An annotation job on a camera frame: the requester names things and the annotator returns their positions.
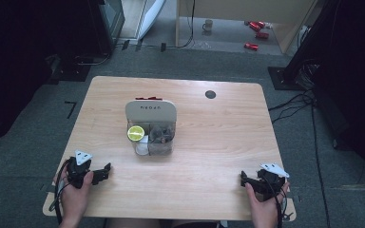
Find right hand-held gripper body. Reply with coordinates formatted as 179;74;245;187
255;162;291;202

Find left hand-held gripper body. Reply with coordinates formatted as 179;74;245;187
66;149;94;190

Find person's right hand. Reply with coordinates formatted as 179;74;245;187
244;181;291;228

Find person's left hand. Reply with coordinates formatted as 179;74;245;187
58;170;95;222

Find white small cup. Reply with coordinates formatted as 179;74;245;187
135;135;150;157

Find black floor tape mark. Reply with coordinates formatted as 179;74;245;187
64;101;78;120

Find dark small items heap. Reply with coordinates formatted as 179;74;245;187
148;123;176;144

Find clear organizer box beige lid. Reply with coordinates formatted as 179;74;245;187
125;98;178;157

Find red clip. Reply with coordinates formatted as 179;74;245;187
134;96;163;102

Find dark cabinet with glass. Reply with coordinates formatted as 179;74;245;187
86;0;126;57

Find grey mug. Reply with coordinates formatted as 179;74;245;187
202;19;214;33

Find white panel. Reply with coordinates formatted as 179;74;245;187
137;0;166;41

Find light wooden shelf unit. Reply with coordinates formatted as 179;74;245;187
175;0;318;55

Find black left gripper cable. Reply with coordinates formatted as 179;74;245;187
48;159;72;225

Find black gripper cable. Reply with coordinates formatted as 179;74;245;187
48;159;72;225
262;177;289;228

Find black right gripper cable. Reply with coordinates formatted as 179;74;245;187
262;177;289;228

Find bundle of black floor cables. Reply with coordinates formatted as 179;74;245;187
267;60;317;125

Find black stand base plate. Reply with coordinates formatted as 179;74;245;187
47;54;92;86
267;66;305;92

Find black floor cable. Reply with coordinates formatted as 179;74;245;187
164;0;197;49

